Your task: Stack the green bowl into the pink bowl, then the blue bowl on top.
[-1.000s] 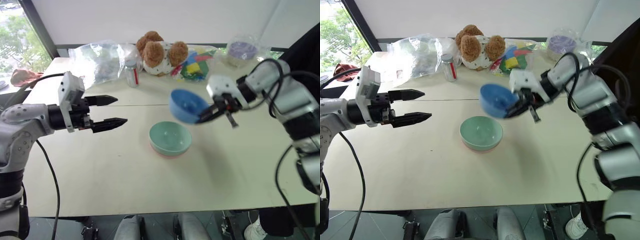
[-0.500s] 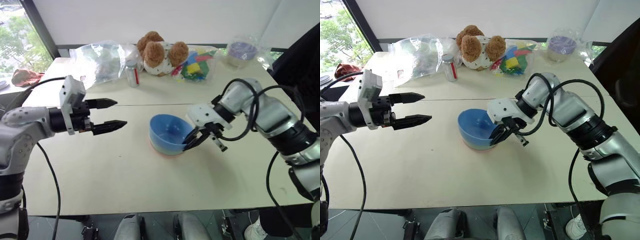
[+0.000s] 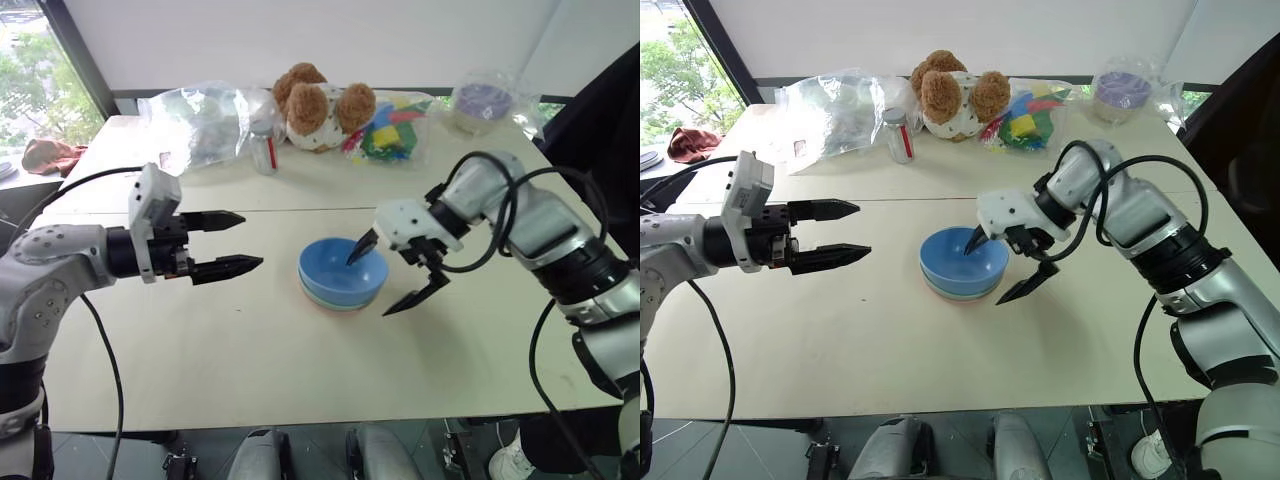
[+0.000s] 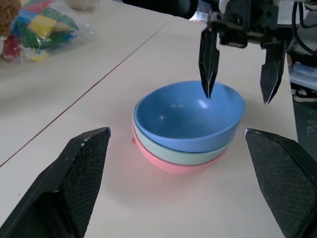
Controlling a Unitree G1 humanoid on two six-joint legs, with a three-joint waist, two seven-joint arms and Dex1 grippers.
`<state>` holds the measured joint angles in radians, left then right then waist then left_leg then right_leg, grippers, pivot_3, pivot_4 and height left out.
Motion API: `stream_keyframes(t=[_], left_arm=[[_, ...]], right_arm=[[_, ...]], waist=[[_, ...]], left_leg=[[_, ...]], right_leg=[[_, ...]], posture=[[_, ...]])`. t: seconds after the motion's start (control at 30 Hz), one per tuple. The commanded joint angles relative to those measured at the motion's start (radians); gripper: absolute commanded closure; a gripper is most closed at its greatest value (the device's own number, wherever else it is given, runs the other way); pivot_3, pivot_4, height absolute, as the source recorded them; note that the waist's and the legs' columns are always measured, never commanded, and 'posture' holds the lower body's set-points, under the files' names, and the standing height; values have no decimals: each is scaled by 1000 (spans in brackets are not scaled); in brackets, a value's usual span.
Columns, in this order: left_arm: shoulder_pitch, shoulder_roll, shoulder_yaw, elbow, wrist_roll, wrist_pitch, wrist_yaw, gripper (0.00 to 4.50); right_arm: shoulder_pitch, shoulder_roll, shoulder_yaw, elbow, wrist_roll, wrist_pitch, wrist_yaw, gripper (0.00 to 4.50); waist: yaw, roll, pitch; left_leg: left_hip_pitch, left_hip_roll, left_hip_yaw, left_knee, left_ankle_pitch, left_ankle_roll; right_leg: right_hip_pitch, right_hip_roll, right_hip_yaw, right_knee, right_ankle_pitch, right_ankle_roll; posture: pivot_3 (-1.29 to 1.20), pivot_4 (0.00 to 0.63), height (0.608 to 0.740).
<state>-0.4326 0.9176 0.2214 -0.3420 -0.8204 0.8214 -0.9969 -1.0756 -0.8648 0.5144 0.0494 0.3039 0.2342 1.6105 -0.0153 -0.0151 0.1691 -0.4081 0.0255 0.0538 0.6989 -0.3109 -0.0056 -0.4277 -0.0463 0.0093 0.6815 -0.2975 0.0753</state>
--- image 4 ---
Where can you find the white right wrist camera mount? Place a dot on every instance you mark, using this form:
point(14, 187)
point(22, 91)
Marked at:
point(223, 5)

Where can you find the blue bowl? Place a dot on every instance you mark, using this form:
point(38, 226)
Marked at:
point(178, 116)

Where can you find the green bowl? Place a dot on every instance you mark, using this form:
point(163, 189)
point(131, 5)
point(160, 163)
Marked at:
point(173, 156)

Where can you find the brown plush toy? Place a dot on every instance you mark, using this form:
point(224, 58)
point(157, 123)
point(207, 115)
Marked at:
point(8, 17)

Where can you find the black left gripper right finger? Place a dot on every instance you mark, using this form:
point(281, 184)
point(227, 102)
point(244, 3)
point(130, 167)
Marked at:
point(284, 178)

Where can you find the pink bowl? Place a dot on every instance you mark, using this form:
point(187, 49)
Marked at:
point(173, 169)

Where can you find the clear bag of colourful blocks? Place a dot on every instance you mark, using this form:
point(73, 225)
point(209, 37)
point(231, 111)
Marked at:
point(42, 27)

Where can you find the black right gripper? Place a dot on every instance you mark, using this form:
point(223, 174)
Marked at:
point(247, 22)

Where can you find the black and white shoe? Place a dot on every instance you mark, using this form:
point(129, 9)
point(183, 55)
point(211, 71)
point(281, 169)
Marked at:
point(304, 95)

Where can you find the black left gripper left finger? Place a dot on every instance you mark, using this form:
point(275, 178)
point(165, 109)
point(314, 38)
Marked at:
point(62, 183)

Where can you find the black rounded object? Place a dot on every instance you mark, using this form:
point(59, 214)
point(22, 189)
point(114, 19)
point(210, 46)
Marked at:
point(161, 6)

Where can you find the blue and white box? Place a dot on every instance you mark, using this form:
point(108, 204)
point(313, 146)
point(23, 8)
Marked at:
point(303, 72)

